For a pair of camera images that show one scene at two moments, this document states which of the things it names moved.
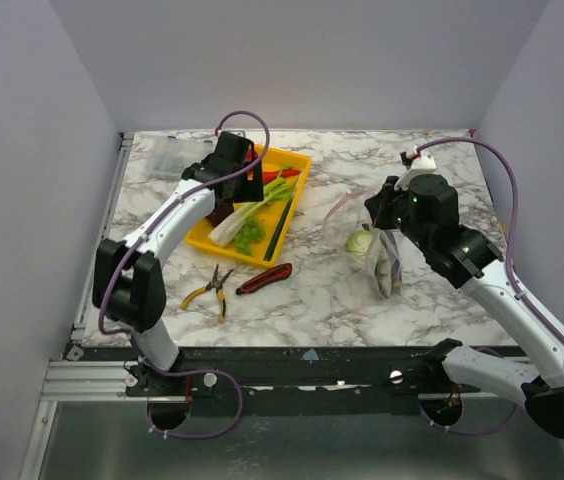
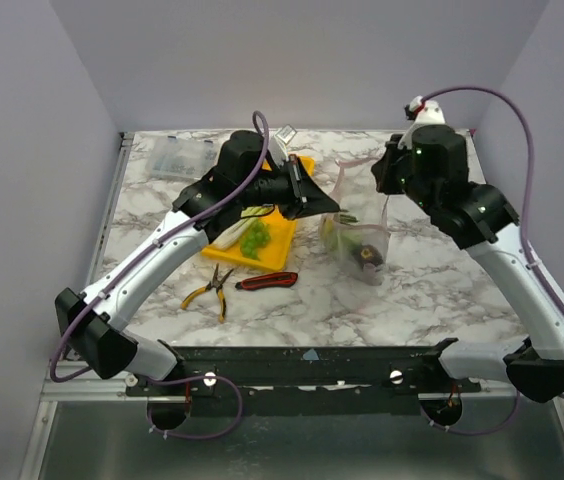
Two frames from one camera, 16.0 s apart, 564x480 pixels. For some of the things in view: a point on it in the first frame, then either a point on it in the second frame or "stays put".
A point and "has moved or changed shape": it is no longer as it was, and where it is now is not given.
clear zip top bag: (370, 248) has moved or changed shape
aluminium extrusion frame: (84, 381) stays put
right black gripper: (379, 211) -> (384, 170)
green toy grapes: (251, 230) has moved or changed shape
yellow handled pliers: (214, 285) stays put
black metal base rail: (309, 380) stays put
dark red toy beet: (219, 213) has moved or changed shape
